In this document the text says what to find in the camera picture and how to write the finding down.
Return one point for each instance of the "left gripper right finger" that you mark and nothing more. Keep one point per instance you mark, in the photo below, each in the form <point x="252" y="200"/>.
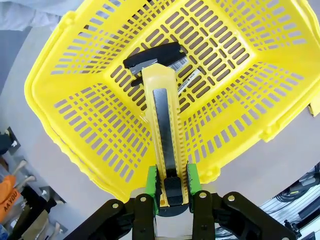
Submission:
<point x="193" y="180"/>

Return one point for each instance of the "orange printed bag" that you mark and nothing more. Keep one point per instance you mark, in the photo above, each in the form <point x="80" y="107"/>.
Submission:
<point x="10" y="197"/>

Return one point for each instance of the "yellow plastic shopping basket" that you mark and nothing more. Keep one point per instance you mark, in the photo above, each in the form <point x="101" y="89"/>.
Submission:
<point x="42" y="87"/>

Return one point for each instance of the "yellow utility knife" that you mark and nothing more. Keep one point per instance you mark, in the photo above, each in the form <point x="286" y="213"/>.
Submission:
<point x="160" y="75"/>

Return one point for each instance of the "black stapler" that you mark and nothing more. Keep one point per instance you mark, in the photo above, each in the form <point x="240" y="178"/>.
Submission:
<point x="155" y="53"/>

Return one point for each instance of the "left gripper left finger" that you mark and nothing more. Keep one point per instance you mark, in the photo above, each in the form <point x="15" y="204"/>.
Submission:
<point x="151" y="180"/>

